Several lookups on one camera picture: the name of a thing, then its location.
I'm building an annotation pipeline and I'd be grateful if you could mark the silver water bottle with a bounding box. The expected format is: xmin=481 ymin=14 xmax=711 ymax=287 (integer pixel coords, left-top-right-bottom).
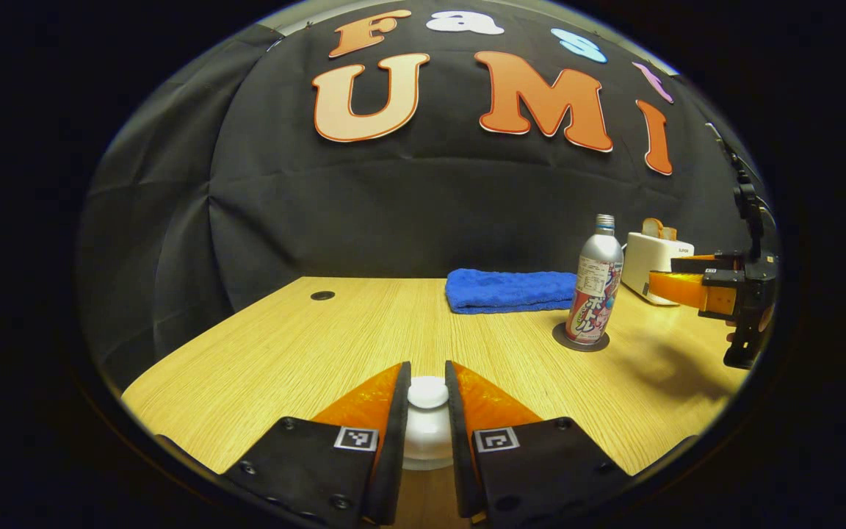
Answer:
xmin=565 ymin=214 xmax=624 ymax=346

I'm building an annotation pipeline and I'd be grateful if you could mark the blue towel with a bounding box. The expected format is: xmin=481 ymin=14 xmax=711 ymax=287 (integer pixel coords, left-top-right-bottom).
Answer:
xmin=445 ymin=268 xmax=578 ymax=315

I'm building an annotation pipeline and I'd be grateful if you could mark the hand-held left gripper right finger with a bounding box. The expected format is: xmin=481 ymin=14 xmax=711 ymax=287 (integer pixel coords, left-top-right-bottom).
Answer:
xmin=444 ymin=360 xmax=633 ymax=527

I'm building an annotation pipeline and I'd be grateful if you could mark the white toaster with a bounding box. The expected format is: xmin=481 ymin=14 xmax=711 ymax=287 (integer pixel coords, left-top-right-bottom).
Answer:
xmin=620 ymin=231 xmax=695 ymax=306

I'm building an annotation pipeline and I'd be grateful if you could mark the dark round coaster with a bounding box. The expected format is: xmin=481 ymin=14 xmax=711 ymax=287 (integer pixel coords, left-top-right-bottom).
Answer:
xmin=552 ymin=322 xmax=611 ymax=353

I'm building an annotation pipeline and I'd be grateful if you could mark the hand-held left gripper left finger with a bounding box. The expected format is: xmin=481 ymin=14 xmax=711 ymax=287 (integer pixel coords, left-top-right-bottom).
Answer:
xmin=221 ymin=360 xmax=413 ymax=527

